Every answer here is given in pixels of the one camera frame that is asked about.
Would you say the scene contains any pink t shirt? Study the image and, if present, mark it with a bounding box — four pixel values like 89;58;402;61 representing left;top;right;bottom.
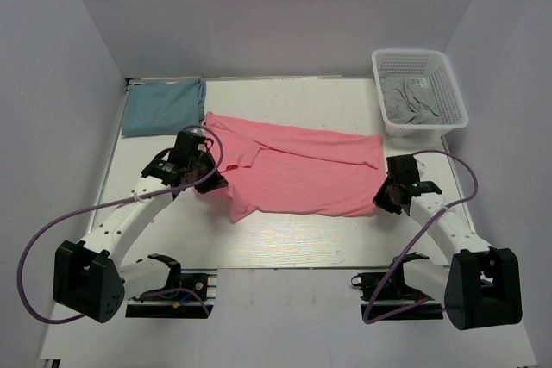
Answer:
204;112;386;222

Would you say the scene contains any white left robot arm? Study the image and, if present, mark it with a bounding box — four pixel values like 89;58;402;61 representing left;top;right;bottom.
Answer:
53;127;228;323

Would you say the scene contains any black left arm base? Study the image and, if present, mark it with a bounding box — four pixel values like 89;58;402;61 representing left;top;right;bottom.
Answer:
121;253;217;320

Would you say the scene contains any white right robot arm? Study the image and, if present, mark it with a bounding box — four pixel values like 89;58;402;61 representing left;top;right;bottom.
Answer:
362;153;523;330

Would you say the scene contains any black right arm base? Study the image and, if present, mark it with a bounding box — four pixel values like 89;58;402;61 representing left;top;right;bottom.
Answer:
350;253;444;321

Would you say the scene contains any teal folded t shirt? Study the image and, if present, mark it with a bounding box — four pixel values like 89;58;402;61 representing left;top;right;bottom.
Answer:
121;78;206;138

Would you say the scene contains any grey t shirt in basket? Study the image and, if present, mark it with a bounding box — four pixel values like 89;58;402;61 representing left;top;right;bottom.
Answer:
380;76;442;124

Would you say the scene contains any white plastic basket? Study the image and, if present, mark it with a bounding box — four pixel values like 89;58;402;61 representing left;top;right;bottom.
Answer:
372;48;469;138

